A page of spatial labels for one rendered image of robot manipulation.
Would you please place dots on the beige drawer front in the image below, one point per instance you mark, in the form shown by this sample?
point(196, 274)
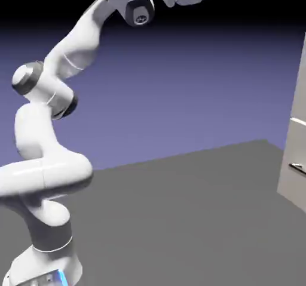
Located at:
point(292, 178)
point(300, 95)

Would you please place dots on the beige painted cabinet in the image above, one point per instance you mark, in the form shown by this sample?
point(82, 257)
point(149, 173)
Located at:
point(292, 161)

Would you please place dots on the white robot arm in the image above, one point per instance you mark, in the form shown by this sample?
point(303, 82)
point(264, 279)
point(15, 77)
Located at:
point(50, 171)

